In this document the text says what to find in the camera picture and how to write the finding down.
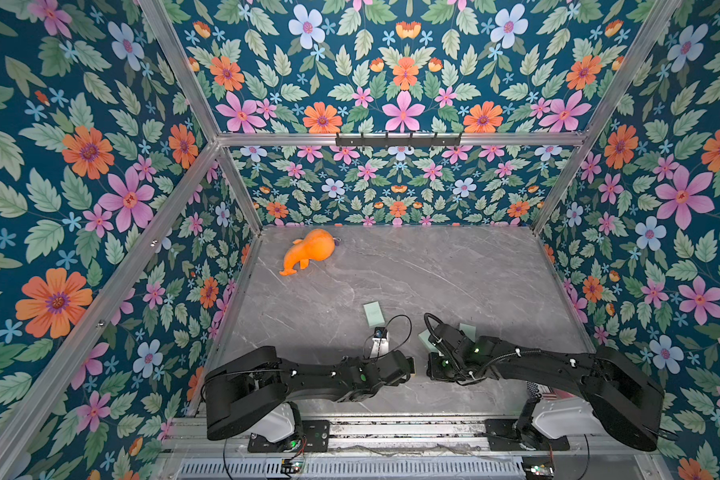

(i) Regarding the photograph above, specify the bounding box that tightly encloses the mint green box lid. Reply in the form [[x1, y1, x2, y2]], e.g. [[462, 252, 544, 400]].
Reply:
[[459, 323, 477, 342]]

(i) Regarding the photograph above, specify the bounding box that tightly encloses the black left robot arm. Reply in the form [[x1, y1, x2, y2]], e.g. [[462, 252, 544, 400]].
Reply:
[[203, 346, 415, 441]]

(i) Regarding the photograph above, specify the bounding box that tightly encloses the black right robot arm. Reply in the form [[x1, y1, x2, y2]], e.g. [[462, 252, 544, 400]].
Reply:
[[424, 313, 665, 452]]

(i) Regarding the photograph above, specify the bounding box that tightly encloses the orange plush toy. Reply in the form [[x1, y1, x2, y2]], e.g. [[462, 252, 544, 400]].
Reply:
[[279, 229, 336, 276]]

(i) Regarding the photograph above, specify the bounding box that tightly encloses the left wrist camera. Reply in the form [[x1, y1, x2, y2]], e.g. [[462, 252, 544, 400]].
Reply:
[[368, 326, 389, 359]]

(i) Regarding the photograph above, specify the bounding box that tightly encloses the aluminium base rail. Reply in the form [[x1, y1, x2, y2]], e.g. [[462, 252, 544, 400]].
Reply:
[[173, 413, 655, 460]]

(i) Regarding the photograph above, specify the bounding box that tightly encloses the black hook rail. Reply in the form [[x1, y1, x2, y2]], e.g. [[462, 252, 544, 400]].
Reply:
[[335, 132, 462, 148]]

